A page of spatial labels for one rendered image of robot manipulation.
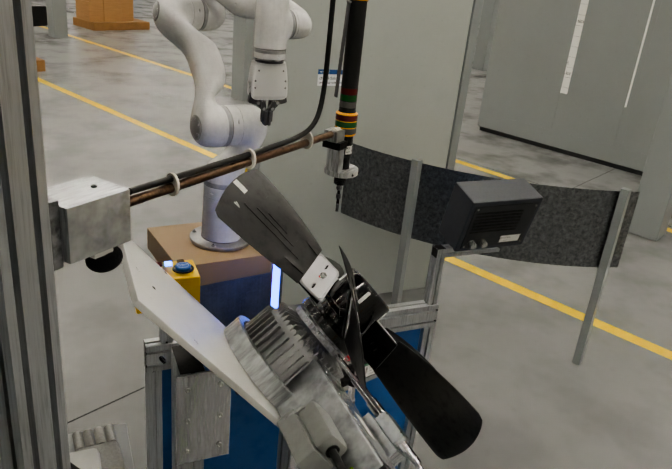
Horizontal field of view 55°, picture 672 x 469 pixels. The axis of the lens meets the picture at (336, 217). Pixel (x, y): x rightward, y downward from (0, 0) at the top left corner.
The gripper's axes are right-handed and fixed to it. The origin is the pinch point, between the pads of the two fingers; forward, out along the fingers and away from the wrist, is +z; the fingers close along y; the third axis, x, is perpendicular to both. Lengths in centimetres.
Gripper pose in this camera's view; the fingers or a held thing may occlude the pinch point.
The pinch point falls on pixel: (266, 117)
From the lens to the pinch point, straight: 177.0
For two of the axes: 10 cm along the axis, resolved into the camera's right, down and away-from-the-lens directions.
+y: -9.2, 0.7, -3.9
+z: -0.9, 9.2, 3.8
